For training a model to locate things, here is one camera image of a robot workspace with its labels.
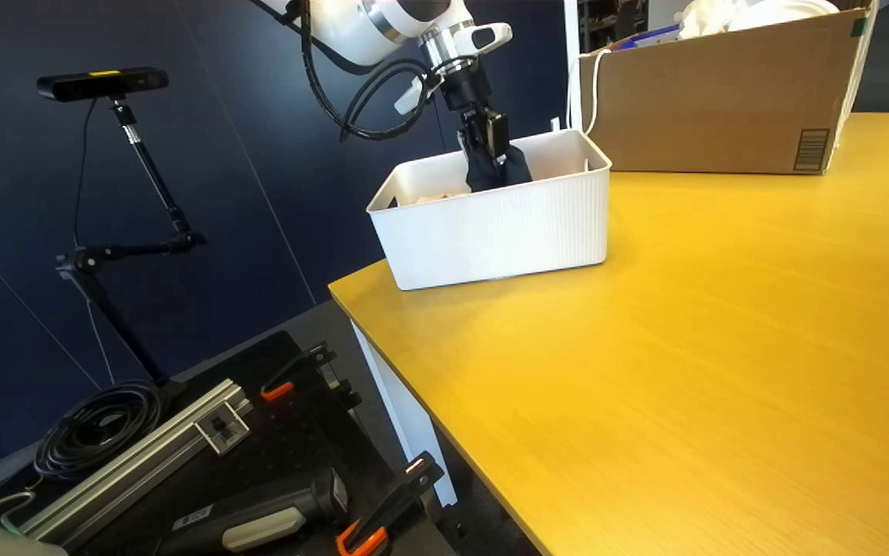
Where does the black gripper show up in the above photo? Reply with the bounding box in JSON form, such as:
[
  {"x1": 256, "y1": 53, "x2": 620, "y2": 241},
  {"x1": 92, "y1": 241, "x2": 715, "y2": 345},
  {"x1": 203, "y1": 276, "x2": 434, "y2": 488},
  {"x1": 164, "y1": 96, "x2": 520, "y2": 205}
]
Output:
[{"x1": 440, "y1": 61, "x2": 515, "y2": 166}]

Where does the dark navy shirt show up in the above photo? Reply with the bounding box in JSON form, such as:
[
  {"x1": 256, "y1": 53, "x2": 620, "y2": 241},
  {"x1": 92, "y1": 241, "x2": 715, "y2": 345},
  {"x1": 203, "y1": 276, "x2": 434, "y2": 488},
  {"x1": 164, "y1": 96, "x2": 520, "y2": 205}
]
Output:
[{"x1": 462, "y1": 141, "x2": 538, "y2": 195}]

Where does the white plastic basket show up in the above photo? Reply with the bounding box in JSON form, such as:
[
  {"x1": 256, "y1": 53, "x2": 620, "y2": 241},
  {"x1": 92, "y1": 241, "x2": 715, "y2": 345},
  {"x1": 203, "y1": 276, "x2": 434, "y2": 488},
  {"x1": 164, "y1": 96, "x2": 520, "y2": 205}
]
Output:
[{"x1": 364, "y1": 126, "x2": 615, "y2": 293}]

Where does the blue white paper sheet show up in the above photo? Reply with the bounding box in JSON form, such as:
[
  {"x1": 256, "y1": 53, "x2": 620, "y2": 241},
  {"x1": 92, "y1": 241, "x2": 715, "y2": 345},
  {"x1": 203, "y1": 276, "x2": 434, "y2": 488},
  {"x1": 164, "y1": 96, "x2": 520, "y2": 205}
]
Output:
[{"x1": 612, "y1": 24, "x2": 687, "y2": 53}]

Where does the brown paper bag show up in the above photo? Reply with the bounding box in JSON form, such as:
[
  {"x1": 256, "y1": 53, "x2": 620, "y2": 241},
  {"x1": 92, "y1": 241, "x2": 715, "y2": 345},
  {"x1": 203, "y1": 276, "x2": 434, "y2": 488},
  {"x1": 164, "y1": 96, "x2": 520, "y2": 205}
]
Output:
[{"x1": 577, "y1": 0, "x2": 876, "y2": 179}]

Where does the white crumpled cloth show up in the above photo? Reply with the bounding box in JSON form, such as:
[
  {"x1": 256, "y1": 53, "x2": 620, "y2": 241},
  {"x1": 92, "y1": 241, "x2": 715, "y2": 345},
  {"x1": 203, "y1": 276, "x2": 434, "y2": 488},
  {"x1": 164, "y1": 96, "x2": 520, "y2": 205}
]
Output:
[{"x1": 675, "y1": 0, "x2": 840, "y2": 44}]

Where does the black orange clamp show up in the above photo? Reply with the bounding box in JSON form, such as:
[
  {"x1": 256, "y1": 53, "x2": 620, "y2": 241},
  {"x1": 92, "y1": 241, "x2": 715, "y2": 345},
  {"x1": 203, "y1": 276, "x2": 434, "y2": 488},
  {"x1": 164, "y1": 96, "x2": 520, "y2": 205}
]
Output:
[
  {"x1": 256, "y1": 342, "x2": 347, "y2": 408},
  {"x1": 332, "y1": 447, "x2": 449, "y2": 556}
]

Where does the black grey handheld tool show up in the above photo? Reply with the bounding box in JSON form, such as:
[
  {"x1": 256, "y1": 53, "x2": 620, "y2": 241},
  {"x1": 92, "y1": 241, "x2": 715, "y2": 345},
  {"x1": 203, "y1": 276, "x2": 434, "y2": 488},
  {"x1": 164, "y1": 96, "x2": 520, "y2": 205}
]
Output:
[{"x1": 150, "y1": 468, "x2": 353, "y2": 556}]

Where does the aluminium extrusion bar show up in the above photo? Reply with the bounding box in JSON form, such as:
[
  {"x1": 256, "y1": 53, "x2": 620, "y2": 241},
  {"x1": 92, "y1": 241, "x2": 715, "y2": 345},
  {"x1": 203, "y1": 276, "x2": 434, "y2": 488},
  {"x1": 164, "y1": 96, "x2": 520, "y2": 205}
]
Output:
[{"x1": 16, "y1": 375, "x2": 256, "y2": 551}]

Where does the black corrugated cable conduit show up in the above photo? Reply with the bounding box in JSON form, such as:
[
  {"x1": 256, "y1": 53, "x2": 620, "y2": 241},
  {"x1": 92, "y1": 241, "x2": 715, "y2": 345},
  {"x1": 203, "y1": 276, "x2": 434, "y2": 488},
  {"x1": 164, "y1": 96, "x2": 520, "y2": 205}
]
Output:
[{"x1": 300, "y1": 0, "x2": 440, "y2": 144}]

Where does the black articulated camera stand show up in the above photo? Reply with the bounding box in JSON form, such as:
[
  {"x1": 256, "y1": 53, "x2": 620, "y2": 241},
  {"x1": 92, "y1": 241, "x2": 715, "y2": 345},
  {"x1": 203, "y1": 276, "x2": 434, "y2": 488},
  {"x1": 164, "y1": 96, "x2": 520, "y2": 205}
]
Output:
[{"x1": 53, "y1": 96, "x2": 210, "y2": 388}]

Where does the black stereo camera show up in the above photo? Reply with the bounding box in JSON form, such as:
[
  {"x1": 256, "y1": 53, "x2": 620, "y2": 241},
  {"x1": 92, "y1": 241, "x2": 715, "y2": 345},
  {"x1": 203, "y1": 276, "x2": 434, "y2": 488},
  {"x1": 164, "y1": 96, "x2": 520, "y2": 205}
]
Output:
[{"x1": 34, "y1": 65, "x2": 173, "y2": 105}]

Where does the black coiled cable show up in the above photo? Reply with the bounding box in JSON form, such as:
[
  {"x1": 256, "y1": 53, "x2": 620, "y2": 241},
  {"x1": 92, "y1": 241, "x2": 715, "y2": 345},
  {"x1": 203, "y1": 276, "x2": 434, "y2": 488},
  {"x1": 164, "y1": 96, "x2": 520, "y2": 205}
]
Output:
[{"x1": 30, "y1": 381, "x2": 170, "y2": 488}]

